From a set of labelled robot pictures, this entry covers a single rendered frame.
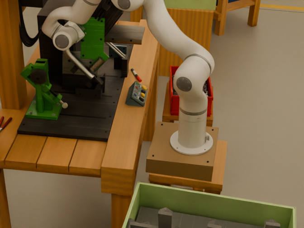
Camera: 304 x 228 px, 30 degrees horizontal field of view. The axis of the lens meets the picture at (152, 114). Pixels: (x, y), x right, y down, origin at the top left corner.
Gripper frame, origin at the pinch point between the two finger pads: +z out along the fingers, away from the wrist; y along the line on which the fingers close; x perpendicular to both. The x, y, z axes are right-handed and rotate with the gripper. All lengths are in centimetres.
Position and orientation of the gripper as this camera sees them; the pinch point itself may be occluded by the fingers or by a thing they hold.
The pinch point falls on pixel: (76, 28)
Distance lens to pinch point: 280.2
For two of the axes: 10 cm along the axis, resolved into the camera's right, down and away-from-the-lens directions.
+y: -6.4, -7.4, -1.9
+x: -7.6, 5.9, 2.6
